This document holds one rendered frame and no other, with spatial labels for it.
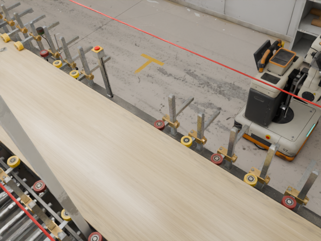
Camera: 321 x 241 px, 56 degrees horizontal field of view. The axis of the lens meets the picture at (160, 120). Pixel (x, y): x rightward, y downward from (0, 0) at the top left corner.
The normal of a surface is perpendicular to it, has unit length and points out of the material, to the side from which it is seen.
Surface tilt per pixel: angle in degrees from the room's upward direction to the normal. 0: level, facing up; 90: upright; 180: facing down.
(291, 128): 0
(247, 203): 0
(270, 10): 90
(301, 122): 0
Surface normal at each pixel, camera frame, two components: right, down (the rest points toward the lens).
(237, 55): -0.08, -0.65
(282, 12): -0.64, 0.62
